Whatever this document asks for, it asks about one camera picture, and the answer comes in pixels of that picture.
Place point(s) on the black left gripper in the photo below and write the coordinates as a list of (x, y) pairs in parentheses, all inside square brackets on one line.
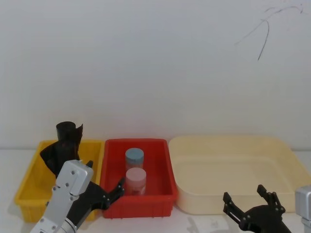
[(90, 199)]

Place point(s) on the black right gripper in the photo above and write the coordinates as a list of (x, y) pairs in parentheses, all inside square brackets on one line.
[(263, 219)]

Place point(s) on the clear jar with pink lid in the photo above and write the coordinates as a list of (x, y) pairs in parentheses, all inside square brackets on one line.
[(136, 180)]

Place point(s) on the clear jar with blue lid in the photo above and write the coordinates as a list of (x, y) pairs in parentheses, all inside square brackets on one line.
[(134, 157)]

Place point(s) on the cream plastic tray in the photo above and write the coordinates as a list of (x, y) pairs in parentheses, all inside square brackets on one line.
[(226, 174)]

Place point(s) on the white paper sheet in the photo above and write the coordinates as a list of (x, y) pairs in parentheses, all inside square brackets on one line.
[(209, 223)]

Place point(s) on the black plastic bag roll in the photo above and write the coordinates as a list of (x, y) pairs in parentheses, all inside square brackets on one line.
[(64, 148)]

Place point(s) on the red plastic bin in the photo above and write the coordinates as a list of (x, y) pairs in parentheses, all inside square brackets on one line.
[(160, 174)]

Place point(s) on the yellow plastic bin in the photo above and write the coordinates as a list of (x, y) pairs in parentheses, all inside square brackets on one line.
[(31, 187)]

